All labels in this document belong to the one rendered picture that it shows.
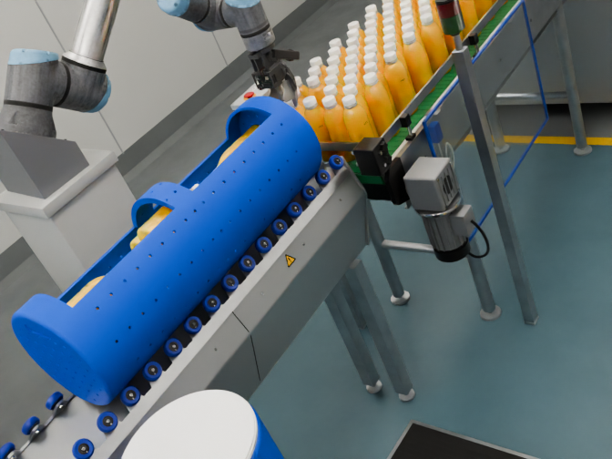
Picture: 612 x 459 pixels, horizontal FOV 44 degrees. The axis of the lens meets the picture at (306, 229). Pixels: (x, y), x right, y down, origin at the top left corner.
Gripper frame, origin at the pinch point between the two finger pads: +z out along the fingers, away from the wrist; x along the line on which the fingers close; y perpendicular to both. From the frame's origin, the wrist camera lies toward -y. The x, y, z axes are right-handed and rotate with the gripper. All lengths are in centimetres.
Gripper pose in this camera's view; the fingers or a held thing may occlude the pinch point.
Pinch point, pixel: (290, 101)
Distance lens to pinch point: 233.9
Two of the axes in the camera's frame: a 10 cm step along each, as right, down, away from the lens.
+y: -5.3, 6.3, -5.7
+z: 3.4, 7.7, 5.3
